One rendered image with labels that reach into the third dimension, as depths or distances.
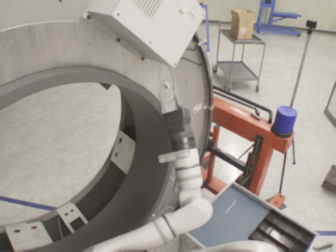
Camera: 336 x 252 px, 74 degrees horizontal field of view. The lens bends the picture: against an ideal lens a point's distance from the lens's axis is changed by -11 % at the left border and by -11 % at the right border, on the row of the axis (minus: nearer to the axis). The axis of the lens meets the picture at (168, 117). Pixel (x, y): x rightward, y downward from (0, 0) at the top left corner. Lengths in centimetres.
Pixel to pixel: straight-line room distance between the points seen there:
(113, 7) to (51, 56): 18
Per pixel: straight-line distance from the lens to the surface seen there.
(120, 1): 53
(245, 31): 403
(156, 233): 66
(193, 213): 67
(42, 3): 59
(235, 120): 156
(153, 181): 106
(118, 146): 127
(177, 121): 69
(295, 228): 144
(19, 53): 58
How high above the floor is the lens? 176
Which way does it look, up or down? 32 degrees down
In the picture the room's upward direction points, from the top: straight up
